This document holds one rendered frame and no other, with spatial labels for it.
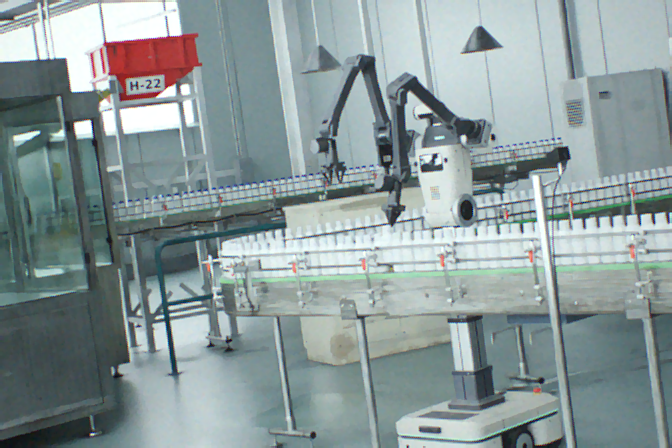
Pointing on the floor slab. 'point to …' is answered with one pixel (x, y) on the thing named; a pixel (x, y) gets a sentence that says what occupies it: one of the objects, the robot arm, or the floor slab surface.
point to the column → (293, 86)
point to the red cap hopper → (143, 79)
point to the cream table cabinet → (298, 215)
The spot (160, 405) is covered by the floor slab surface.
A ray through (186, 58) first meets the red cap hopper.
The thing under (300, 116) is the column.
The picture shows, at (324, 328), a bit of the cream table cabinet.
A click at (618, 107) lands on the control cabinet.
